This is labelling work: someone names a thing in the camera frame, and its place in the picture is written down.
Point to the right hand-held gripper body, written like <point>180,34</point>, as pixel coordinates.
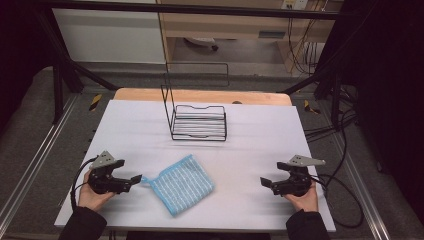
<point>295,181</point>

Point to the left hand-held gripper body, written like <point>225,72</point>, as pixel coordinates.
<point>106,181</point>

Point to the blue striped towel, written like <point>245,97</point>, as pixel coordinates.
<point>181,185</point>

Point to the person's right hand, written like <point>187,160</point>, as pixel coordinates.
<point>305,201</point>

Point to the person's left hand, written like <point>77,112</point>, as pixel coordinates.
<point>91,199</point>

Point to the white table cover sheet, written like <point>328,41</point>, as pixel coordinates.
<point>233,156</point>

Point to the yellow black tape strip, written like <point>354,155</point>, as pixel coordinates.
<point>95,102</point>
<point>310,107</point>

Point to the wooden table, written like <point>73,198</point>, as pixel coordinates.
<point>200,96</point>

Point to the white cabinet panel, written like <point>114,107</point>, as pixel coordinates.
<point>106,36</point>

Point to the light wooden desk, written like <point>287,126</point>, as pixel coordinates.
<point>240,26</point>

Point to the office chair base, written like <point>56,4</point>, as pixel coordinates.
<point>201,41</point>

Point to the white power strip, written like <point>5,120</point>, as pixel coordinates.
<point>295,4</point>

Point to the aluminium floor rail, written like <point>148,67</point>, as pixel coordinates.
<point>361,186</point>
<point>36,153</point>

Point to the black metal frame stand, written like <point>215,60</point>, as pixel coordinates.
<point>328,80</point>
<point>63,73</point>

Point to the black metal frame bar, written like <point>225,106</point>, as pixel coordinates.
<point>200,9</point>

